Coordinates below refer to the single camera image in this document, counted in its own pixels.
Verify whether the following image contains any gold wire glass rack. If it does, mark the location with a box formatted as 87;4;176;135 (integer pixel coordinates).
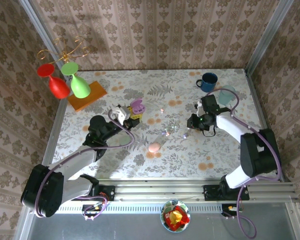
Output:
37;36;91;63

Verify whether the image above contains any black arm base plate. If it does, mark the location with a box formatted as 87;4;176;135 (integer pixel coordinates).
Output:
203;184;250;202
89;184;116;202

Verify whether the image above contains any floral rimmed plate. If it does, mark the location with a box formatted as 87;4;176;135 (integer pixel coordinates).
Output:
160;199;191;233

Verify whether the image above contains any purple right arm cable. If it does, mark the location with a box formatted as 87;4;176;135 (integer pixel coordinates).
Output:
206;85;283;240

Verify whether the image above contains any dark blue mug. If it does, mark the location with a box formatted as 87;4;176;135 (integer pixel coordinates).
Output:
196;72;219;93

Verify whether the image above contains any red plastic wine glass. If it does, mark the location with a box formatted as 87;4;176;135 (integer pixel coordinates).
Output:
36;63;71;100

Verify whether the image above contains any green plastic wine glass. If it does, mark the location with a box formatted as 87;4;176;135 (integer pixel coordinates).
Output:
60;61;92;99

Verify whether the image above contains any white slotted cable duct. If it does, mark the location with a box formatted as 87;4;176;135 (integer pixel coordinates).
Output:
56;201;225;214

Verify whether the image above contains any yellow wrapped candy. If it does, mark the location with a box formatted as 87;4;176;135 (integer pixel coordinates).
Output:
169;209;184;223

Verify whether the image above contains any orange wooden base board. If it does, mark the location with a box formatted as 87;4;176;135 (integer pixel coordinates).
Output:
66;80;108;112

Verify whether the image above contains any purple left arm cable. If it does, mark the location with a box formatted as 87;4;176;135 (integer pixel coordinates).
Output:
34;109;136;221

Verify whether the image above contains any red snack packet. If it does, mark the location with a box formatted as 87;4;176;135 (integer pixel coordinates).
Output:
164;206;191;230

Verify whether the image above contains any aluminium table side rail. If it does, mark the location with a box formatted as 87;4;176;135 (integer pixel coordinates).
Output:
244;71;292;182
13;98;68;240

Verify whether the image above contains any aluminium frame post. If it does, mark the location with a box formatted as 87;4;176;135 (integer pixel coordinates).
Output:
17;0;68;86
244;0;296;76

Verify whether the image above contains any translucent teal cup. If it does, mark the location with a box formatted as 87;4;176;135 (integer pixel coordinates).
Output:
218;85;237;106

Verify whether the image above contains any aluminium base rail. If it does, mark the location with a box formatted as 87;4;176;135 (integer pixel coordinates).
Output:
97;177;300;203

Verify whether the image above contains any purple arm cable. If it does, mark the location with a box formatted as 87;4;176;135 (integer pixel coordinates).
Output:
34;109;136;221
206;85;283;240

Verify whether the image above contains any black power connector box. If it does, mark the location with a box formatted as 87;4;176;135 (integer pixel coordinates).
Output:
221;203;243;218
81;203;108;221

